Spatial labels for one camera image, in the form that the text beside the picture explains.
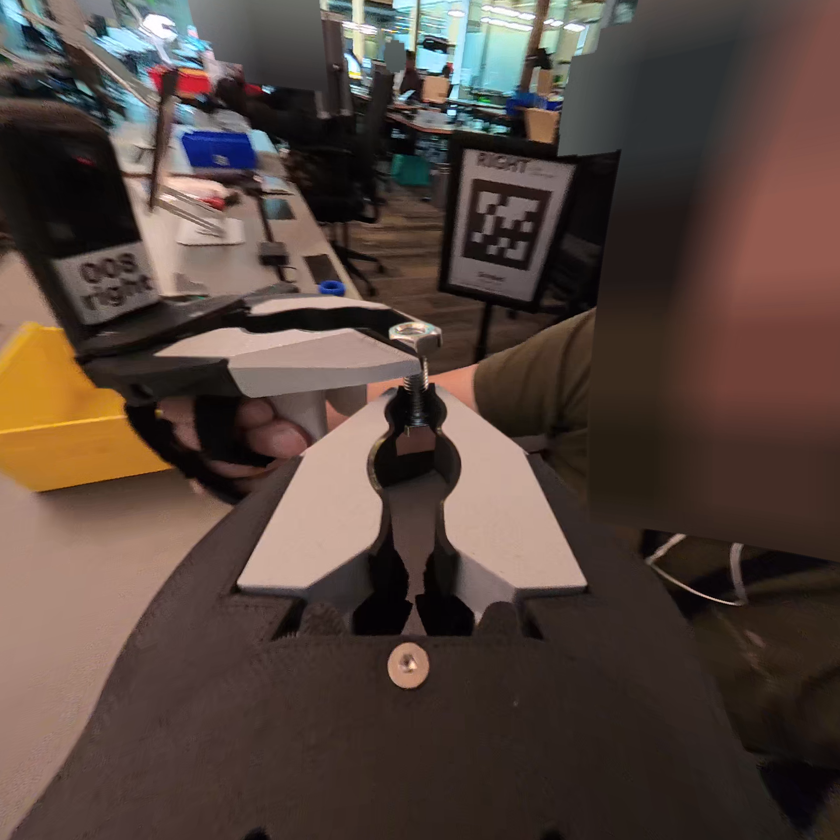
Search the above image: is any person's right forearm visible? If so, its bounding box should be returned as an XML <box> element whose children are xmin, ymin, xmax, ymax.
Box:
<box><xmin>327</xmin><ymin>364</ymin><xmax>483</xmax><ymax>431</ymax></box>

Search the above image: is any person's right hand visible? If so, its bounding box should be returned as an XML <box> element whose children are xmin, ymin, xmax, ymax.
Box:
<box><xmin>157</xmin><ymin>394</ymin><xmax>315</xmax><ymax>493</ymax></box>

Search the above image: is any white cable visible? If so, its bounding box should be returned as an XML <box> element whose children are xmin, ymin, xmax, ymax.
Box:
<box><xmin>646</xmin><ymin>533</ymin><xmax>749</xmax><ymax>608</ymax></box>

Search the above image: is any blue labelled storage bin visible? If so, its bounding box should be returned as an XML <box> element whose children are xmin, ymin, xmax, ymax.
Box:
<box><xmin>180</xmin><ymin>130</ymin><xmax>258</xmax><ymax>170</ymax></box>

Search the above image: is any steel hex bolt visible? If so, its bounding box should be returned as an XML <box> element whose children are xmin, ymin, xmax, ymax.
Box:
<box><xmin>392</xmin><ymin>357</ymin><xmax>439</xmax><ymax>455</ymax></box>

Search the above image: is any yellow plastic bin with divider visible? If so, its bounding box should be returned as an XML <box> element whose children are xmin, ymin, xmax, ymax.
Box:
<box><xmin>0</xmin><ymin>322</ymin><xmax>175</xmax><ymax>493</ymax></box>

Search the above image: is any red storage bin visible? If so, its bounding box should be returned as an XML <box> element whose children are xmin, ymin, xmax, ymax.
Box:
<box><xmin>150</xmin><ymin>66</ymin><xmax>214</xmax><ymax>99</ymax></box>

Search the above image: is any steel hex nut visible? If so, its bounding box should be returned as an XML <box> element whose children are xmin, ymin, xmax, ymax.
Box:
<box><xmin>388</xmin><ymin>322</ymin><xmax>442</xmax><ymax>358</ymax></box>

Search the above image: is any black office chair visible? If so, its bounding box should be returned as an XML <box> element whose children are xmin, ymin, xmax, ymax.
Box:
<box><xmin>289</xmin><ymin>85</ymin><xmax>395</xmax><ymax>296</ymax></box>

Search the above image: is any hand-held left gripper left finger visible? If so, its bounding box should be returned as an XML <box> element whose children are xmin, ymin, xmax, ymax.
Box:
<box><xmin>236</xmin><ymin>387</ymin><xmax>414</xmax><ymax>618</ymax></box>

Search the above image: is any teal storage bin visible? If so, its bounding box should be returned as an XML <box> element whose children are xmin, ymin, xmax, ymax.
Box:
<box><xmin>392</xmin><ymin>154</ymin><xmax>434</xmax><ymax>188</ymax></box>

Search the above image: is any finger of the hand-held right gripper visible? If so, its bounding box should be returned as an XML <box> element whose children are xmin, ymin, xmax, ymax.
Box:
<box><xmin>152</xmin><ymin>327</ymin><xmax>421</xmax><ymax>399</ymax></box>
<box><xmin>243</xmin><ymin>294</ymin><xmax>398</xmax><ymax>345</ymax></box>

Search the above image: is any framed marker sign on stand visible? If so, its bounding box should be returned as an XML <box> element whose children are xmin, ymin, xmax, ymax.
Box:
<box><xmin>436</xmin><ymin>146</ymin><xmax>621</xmax><ymax>365</ymax></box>

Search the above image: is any black tablet on white stand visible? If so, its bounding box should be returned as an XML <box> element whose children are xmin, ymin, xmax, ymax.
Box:
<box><xmin>147</xmin><ymin>69</ymin><xmax>247</xmax><ymax>247</ymax></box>

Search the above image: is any wooden chair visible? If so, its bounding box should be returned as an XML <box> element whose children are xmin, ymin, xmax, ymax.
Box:
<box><xmin>524</xmin><ymin>106</ymin><xmax>562</xmax><ymax>144</ymax></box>

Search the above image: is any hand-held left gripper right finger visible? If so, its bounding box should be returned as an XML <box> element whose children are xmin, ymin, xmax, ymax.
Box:
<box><xmin>416</xmin><ymin>387</ymin><xmax>588</xmax><ymax>618</ymax></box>

